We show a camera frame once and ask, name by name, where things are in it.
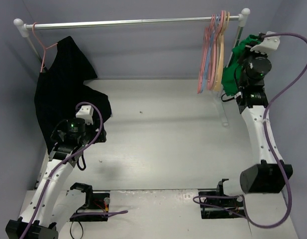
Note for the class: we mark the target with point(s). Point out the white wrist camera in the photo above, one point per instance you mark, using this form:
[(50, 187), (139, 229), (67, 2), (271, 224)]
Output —
[(86, 113), (267, 46)]

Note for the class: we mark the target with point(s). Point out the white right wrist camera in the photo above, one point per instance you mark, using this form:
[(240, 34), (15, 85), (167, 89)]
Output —
[(267, 46)]

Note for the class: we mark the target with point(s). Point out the green t shirt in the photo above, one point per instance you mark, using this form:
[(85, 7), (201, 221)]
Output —
[(228, 81)]

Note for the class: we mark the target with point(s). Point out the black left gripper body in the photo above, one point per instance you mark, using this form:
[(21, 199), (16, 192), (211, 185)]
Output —
[(100, 135)]

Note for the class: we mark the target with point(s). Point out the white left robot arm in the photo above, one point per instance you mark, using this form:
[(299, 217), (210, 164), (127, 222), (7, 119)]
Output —
[(43, 218)]

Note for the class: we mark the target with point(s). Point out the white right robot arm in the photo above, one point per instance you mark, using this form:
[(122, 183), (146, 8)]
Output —
[(269, 174)]

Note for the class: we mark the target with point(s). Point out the metal clothes rack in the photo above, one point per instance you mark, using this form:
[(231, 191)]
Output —
[(24, 32)]

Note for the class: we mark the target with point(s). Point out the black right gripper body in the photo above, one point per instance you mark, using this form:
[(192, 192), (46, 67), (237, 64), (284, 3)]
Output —
[(248, 49)]

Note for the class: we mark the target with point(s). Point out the blue wire hanger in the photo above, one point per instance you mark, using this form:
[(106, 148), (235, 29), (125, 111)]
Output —
[(207, 68)]

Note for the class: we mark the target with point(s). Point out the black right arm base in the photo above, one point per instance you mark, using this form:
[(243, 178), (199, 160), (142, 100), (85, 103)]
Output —
[(212, 207)]

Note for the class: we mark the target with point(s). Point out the black t shirt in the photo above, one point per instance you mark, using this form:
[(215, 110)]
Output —
[(62, 87)]

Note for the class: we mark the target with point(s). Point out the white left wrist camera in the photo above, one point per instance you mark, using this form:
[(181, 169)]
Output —
[(86, 113)]

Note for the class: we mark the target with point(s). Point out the beige plastic hanger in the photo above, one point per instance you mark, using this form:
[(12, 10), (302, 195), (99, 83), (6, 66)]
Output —
[(220, 59)]

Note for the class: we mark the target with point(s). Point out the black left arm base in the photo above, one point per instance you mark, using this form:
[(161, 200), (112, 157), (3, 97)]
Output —
[(95, 202)]

